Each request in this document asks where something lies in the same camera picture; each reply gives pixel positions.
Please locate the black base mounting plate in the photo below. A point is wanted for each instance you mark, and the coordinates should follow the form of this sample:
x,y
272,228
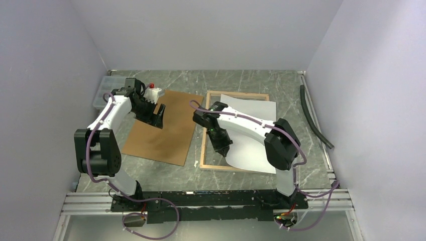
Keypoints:
x,y
165,206

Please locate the aluminium rail frame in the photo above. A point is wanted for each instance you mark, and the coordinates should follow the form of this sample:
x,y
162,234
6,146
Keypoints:
x,y
99,203

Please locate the printed photo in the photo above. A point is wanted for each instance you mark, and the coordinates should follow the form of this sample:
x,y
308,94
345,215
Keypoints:
x,y
244,124

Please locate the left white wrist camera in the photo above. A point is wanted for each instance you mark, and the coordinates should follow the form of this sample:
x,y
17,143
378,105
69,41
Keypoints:
x,y
153,93

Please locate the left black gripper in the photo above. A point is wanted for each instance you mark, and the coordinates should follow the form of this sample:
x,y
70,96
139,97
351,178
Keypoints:
x,y
156,119

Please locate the brown backing board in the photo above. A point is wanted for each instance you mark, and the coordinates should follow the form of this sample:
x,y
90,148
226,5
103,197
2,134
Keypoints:
x,y
171,143

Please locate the wooden picture frame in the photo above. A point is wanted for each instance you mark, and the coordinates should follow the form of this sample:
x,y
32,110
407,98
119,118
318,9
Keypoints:
x,y
245,154

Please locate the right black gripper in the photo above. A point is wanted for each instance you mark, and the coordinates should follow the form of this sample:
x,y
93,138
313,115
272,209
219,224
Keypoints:
x,y
222,147

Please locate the clear plastic organizer box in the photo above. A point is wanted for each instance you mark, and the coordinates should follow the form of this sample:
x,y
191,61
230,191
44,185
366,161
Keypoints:
x,y
108,84

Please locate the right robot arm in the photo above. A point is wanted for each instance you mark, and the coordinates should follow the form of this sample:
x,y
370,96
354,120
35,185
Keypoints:
x,y
280,143

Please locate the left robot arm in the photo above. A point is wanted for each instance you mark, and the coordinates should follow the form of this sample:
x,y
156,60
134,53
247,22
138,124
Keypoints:
x,y
97,152

